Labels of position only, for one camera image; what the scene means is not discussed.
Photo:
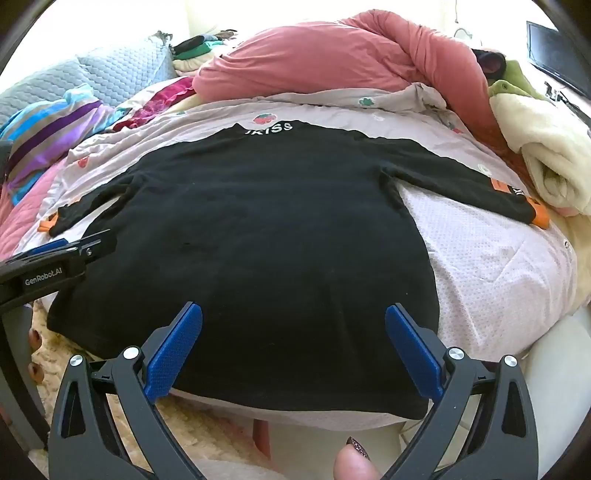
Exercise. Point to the person's left hand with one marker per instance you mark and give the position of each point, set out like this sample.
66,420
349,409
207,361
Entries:
36,339

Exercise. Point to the black flat screen monitor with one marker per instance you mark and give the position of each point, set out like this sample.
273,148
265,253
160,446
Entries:
556,50

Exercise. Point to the cream plush blanket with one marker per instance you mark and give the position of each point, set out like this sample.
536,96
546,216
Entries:
545,143

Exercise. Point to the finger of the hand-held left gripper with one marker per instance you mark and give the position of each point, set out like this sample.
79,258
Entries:
87,247

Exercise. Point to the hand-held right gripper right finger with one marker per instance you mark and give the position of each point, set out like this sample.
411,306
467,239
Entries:
413,350

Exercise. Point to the person's right hand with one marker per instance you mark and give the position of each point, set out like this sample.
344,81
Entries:
353,464

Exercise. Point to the striped blue purple cloth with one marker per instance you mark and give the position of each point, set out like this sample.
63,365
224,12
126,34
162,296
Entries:
51,124

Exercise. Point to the pink duvet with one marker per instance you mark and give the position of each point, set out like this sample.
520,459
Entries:
323,64

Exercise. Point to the magenta floral cloth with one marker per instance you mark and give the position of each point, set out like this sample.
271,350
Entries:
152,104

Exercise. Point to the green plush toy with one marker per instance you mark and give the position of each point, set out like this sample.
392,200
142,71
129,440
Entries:
512,78

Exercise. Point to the pile of folded clothes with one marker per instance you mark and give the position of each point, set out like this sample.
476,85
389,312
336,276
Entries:
203,48

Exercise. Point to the dark fuzzy cloth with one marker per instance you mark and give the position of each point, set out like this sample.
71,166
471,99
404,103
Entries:
491,62

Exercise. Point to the lilac strawberry print blanket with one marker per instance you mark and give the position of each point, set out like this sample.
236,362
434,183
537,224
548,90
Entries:
485,277

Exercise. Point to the pink quilted bed sheet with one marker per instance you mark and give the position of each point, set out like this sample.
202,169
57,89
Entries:
18,217

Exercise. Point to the grey quilted headboard cushion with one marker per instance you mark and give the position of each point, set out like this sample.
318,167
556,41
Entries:
101,74

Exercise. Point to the black t-shirt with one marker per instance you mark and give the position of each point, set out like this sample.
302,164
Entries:
258,240

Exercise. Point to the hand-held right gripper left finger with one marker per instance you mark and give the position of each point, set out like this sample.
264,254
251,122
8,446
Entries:
178,350

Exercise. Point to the cluttered white shelf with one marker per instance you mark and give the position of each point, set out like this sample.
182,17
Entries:
561,99

